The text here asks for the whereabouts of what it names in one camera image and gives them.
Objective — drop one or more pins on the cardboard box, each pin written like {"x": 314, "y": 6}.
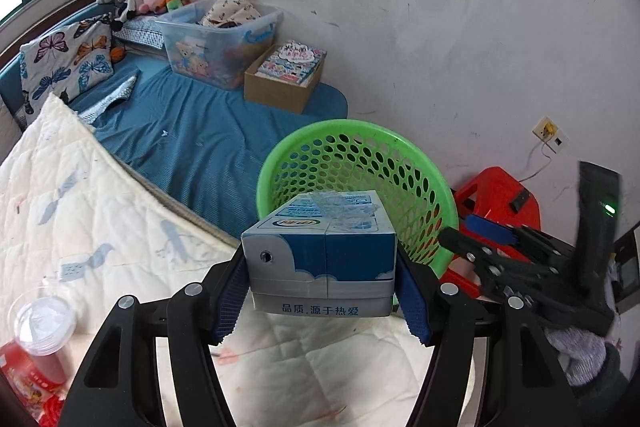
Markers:
{"x": 275, "y": 92}

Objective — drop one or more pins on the dark grey box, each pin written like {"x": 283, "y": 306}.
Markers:
{"x": 627, "y": 272}

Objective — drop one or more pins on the flat patterned cushion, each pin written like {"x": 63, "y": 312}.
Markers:
{"x": 142, "y": 32}

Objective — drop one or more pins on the beige patterned cloth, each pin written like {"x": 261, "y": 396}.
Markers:
{"x": 230, "y": 9}

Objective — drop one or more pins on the person's right hand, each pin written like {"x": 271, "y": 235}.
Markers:
{"x": 580, "y": 352}

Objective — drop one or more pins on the clear plastic storage box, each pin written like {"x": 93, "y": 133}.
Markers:
{"x": 210, "y": 52}

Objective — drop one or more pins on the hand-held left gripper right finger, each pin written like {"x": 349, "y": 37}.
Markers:
{"x": 415, "y": 307}

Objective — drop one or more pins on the red plastic stool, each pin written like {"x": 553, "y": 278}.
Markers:
{"x": 492, "y": 189}

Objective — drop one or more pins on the blue bed sheet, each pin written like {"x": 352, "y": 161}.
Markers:
{"x": 200, "y": 132}

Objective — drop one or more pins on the stack of colourful books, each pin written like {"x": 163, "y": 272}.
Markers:
{"x": 292, "y": 62}

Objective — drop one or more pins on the blue and white milk carton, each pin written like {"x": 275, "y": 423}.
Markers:
{"x": 320, "y": 257}

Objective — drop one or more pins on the small black device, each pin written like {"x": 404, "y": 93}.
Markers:
{"x": 521, "y": 200}

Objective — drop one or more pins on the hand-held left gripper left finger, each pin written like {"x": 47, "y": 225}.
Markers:
{"x": 229, "y": 304}

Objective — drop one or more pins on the person's right forearm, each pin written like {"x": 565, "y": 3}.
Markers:
{"x": 607, "y": 387}

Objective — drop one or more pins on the pink plush toy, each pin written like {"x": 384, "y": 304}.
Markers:
{"x": 151, "y": 2}

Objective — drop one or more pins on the green perforated plastic basket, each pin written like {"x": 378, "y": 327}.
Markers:
{"x": 350, "y": 142}

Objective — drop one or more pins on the small orange ball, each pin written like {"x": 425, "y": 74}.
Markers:
{"x": 117, "y": 54}

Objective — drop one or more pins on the red cup with clear lid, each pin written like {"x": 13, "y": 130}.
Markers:
{"x": 37, "y": 342}

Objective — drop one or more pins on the white quilted blanket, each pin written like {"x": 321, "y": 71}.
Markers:
{"x": 100, "y": 217}

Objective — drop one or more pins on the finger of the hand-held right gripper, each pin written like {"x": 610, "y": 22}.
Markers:
{"x": 487, "y": 227}
{"x": 475, "y": 252}

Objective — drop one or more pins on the white wall socket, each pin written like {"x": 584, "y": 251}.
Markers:
{"x": 550, "y": 134}

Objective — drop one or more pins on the butterfly print pillow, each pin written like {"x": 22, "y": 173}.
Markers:
{"x": 65, "y": 62}

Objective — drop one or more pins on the grey striped cloth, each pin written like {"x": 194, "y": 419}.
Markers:
{"x": 112, "y": 99}

